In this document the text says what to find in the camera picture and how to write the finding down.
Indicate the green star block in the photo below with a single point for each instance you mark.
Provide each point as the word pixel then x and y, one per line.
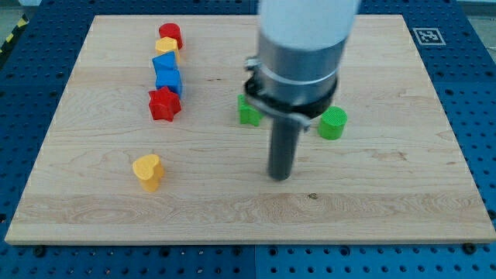
pixel 247 113

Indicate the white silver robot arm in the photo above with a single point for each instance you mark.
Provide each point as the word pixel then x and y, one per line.
pixel 295 70

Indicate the white fiducial marker tag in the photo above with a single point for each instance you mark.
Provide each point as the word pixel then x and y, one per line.
pixel 427 36

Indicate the red star block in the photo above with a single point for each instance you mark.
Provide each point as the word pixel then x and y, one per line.
pixel 164 104

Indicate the yellow pentagon block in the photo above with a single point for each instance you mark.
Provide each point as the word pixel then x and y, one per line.
pixel 167 45

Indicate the yellow heart block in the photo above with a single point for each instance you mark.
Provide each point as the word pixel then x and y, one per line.
pixel 149 171

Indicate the light wooden board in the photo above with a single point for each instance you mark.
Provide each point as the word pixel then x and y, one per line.
pixel 396 176

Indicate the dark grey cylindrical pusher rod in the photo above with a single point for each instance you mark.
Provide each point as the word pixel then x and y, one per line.
pixel 283 142

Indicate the green cylinder block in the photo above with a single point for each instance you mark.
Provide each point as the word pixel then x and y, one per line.
pixel 332 123

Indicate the blue cube block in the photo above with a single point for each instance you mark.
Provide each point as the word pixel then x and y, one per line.
pixel 170 79

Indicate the red cylinder block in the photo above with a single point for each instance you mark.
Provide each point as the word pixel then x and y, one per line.
pixel 173 31

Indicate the blue triangle block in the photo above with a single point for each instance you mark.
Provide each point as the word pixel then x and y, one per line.
pixel 165 62

